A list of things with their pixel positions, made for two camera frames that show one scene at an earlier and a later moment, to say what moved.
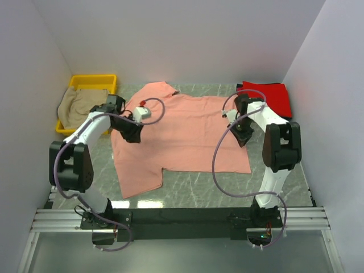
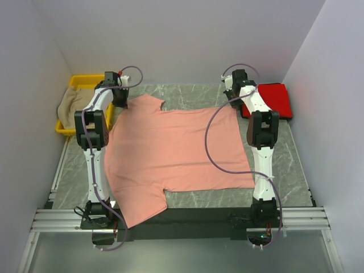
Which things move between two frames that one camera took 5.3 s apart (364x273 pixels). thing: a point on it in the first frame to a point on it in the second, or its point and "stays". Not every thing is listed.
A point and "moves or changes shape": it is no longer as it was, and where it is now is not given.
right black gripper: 242,139 to 235,104
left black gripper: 134,135 to 123,104
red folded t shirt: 276,95 stays
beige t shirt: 74,107 stays
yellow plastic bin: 104,82 stays
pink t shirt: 179,135 moves or changes shape
